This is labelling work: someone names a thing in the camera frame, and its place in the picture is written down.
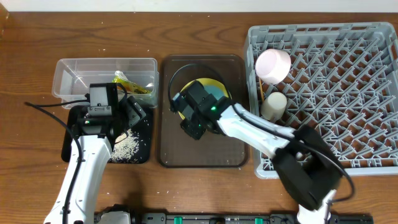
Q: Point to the green orange snack wrapper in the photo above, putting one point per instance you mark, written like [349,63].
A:
[130,86]

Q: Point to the white bowl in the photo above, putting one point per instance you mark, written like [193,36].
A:
[272,66]

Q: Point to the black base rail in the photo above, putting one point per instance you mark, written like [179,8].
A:
[123,214]

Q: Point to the white cup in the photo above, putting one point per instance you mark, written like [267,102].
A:
[274,106]

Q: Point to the clear plastic bin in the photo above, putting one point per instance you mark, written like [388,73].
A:
[73,77]

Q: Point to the light blue bowl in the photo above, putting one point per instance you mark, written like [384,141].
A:
[216,91]

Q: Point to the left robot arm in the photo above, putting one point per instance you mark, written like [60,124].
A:
[88,148]

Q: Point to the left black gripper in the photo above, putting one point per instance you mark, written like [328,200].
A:
[134,108]

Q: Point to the rice pile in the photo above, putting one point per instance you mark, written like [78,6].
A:
[129,148]

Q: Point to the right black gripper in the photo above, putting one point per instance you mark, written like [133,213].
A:
[186,126]

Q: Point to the wooden chopstick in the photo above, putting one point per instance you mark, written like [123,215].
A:
[261,90]

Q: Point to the black waste tray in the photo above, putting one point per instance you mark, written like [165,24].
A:
[144,127]

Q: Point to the dark brown serving tray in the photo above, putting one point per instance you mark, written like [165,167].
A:
[176,149]

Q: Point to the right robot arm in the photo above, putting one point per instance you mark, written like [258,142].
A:
[307,168]

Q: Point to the grey plastic dishwasher rack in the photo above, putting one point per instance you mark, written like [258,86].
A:
[342,81]

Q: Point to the yellow plate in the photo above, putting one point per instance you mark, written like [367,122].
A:
[210,81]

